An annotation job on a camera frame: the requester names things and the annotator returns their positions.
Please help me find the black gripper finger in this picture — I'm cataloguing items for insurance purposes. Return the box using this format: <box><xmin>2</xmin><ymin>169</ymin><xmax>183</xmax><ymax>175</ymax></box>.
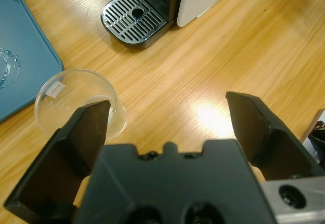
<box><xmin>225</xmin><ymin>91</ymin><xmax>325</xmax><ymax>182</ymax></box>
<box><xmin>4</xmin><ymin>99</ymin><xmax>110</xmax><ymax>222</ymax></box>

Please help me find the clear glass cup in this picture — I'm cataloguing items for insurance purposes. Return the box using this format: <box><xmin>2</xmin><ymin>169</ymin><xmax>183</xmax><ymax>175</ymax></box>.
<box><xmin>34</xmin><ymin>68</ymin><xmax>127</xmax><ymax>141</ymax></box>

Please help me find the white capsule coffee machine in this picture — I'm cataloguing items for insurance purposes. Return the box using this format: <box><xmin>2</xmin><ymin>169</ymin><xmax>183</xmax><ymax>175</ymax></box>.
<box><xmin>101</xmin><ymin>0</ymin><xmax>242</xmax><ymax>50</ymax></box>

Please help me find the teal plastic tray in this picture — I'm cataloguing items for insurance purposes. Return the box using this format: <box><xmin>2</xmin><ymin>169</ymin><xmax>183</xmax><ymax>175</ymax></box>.
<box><xmin>0</xmin><ymin>0</ymin><xmax>64</xmax><ymax>124</ymax></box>

